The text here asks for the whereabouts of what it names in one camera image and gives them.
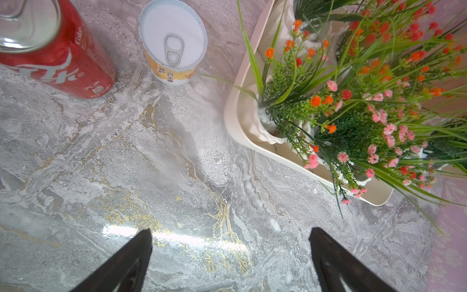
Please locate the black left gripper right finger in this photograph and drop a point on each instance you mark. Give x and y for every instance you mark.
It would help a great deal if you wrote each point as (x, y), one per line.
(338, 270)

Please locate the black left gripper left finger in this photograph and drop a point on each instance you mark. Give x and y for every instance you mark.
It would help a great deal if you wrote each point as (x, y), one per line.
(125, 271)

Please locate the tall pink flower plant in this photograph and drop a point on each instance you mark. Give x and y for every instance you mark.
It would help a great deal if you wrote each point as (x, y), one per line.
(387, 136)

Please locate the red flower plant white pot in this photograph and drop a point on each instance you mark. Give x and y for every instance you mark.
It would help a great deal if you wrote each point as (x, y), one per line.
(405, 51)

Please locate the orange flower plant white pot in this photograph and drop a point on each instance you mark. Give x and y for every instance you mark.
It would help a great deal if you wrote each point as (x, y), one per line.
(318, 11)

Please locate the cream plastic storage box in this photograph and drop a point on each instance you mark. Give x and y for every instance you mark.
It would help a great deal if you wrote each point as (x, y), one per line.
(378, 193)

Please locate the white yellow tin can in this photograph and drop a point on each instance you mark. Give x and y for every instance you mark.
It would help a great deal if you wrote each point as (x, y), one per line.
(174, 40)

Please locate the red cola can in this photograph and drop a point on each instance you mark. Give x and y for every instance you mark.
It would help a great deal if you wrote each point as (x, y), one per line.
(49, 41)

